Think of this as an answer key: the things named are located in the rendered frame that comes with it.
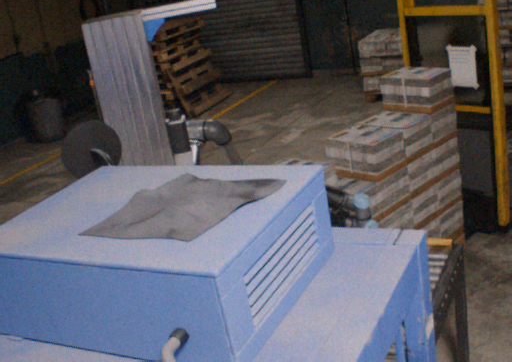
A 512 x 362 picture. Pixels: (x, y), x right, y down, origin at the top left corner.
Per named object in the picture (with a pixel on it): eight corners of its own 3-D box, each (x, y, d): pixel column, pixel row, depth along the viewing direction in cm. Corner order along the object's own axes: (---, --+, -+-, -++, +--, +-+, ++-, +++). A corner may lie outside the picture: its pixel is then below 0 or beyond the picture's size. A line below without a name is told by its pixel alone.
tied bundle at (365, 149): (328, 174, 396) (323, 138, 389) (359, 158, 416) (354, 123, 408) (377, 183, 371) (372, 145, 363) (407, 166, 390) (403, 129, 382)
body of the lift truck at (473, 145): (432, 213, 519) (423, 117, 492) (466, 188, 555) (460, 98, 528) (510, 229, 473) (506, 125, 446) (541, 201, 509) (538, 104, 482)
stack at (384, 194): (284, 336, 386) (259, 210, 358) (399, 253, 464) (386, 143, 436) (333, 356, 361) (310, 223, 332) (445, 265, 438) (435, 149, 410)
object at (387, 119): (356, 124, 406) (356, 123, 406) (383, 111, 425) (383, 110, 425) (406, 129, 382) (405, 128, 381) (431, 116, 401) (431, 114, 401)
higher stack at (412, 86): (398, 254, 463) (377, 76, 419) (421, 236, 483) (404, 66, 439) (444, 265, 438) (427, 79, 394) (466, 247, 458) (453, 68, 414)
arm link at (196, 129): (197, 216, 326) (205, 115, 342) (171, 217, 330) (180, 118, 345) (207, 222, 337) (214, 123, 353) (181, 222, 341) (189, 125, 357)
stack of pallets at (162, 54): (170, 98, 1092) (155, 22, 1047) (219, 94, 1061) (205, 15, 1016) (127, 122, 974) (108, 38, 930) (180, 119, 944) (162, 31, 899)
